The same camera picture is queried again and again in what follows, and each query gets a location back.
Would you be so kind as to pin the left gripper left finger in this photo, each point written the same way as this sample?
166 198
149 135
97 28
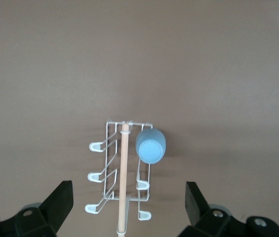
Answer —
53 209

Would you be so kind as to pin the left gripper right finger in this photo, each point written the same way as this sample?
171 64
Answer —
203 217

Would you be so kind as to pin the blue plastic cup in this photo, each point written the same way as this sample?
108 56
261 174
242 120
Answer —
150 148

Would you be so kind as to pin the brown table cover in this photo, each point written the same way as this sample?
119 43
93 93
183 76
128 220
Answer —
55 74

